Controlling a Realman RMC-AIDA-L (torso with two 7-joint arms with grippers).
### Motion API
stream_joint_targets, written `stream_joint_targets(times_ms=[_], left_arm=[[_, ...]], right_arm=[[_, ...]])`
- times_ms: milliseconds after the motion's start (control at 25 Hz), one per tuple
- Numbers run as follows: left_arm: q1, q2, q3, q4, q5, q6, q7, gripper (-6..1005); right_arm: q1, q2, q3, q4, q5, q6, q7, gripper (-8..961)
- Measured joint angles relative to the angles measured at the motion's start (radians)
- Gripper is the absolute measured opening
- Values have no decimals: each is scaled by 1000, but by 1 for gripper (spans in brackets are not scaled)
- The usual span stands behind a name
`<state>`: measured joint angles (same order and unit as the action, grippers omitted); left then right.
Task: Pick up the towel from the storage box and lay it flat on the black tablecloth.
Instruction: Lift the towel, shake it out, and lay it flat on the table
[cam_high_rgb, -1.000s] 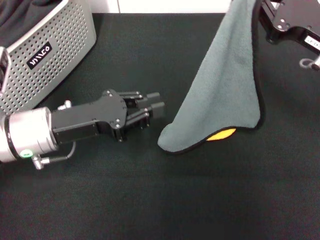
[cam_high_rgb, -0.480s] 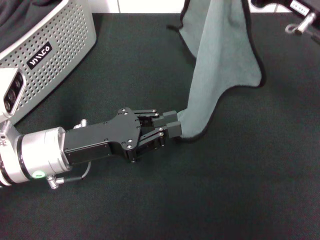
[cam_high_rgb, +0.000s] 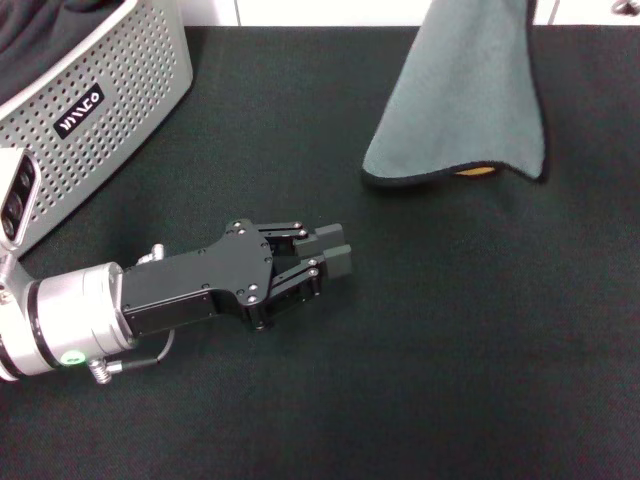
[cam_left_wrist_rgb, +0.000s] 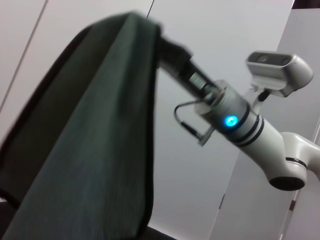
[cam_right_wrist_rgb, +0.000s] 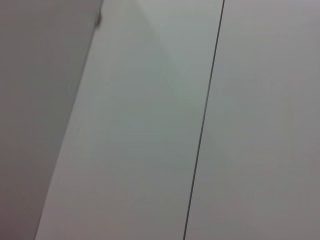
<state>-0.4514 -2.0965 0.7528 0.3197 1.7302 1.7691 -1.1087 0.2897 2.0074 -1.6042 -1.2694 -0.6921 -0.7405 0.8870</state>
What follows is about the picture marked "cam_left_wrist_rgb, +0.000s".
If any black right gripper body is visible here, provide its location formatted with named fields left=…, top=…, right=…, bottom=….
left=158, top=36, right=219, bottom=100

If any grey yellow towel black trim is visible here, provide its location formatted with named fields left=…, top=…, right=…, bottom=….
left=0, top=9, right=164, bottom=240

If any grey right gripper cable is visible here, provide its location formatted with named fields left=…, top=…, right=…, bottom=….
left=173, top=99, right=210, bottom=133

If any silver right cable connector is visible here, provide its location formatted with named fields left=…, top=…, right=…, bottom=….
left=180, top=119, right=215, bottom=147

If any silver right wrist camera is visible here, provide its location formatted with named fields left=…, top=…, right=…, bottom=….
left=246, top=50, right=314, bottom=99

